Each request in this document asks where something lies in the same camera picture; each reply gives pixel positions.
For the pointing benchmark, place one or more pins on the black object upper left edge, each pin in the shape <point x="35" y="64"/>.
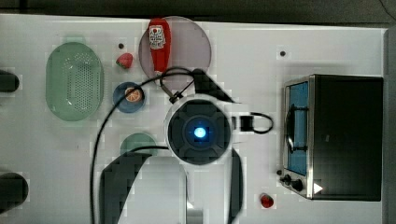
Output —
<point x="8" y="82"/>

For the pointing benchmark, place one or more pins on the red strawberry near oven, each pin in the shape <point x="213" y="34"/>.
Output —
<point x="266" y="201"/>

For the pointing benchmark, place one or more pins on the blue small bowl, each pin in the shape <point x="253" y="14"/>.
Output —
<point x="125" y="106"/>

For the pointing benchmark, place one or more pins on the orange slice toy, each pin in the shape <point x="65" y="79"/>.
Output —
<point x="133" y="95"/>

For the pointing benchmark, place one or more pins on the silver black toaster oven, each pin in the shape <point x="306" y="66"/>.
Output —
<point x="332" y="137"/>

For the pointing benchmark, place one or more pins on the green perforated colander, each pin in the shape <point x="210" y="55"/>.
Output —
<point x="74" y="82"/>

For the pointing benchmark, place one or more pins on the green round cup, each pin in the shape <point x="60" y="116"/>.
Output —
<point x="136" y="140"/>

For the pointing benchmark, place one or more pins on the red ketchup bottle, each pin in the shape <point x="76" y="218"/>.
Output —
<point x="160" y="40"/>

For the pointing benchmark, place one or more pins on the black object edge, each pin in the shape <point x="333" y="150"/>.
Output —
<point x="8" y="82"/>
<point x="14" y="190"/>

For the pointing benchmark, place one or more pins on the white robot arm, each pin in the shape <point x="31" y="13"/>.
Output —
<point x="198" y="132"/>

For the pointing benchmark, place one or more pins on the black object lower left edge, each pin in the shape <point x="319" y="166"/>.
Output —
<point x="14" y="190"/>

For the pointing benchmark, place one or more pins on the red strawberry near plate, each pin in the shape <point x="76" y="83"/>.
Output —
<point x="125" y="60"/>

